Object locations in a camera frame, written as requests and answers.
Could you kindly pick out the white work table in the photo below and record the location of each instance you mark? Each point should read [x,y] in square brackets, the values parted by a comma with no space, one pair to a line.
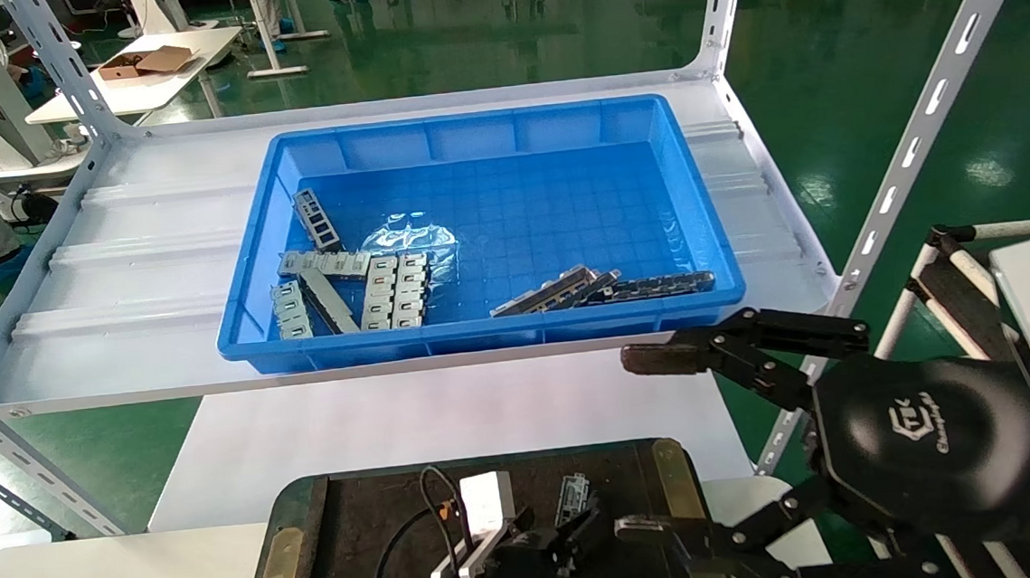
[130,94]

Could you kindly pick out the clear plastic bag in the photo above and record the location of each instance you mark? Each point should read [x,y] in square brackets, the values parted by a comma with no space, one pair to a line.
[412,237]

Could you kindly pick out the silver perforated channel bracket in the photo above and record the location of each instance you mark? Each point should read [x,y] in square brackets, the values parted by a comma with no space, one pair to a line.
[572,498]

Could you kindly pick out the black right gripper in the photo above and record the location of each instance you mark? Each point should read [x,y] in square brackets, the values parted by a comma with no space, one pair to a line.
[925,442]

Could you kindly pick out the person in white trousers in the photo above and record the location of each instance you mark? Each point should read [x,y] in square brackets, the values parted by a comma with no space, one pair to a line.
[264,12]

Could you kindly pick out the white desk leg frame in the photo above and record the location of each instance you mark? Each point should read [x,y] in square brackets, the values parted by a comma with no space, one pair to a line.
[293,37]

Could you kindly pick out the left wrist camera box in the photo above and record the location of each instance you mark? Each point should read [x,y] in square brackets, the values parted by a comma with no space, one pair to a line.
[486,499]

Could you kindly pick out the grey long channel bracket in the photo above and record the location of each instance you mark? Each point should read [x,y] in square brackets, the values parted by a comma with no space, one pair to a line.
[544,291]

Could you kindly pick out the white tube cart black shelves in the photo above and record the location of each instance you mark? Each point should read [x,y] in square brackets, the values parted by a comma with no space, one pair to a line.
[960,294]

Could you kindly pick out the open cardboard box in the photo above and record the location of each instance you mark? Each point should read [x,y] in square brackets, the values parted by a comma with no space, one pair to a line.
[141,63]

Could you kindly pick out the white slotted metal shelf rack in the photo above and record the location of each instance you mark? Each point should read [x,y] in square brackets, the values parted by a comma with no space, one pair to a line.
[159,259]

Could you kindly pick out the dark perforated metal bracket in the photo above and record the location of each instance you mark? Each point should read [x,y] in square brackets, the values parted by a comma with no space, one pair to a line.
[318,219]

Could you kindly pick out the black flat container tray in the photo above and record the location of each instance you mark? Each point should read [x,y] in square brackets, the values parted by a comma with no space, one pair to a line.
[361,554]

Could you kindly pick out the blue plastic bin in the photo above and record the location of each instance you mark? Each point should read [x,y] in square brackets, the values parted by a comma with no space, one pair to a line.
[563,195]

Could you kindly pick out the long dark perforated bracket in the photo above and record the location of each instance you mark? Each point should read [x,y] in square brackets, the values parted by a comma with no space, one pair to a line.
[660,285]

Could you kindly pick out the silver stamped metal bracket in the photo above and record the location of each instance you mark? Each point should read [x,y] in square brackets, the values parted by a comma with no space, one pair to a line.
[379,291]
[323,264]
[411,289]
[290,312]

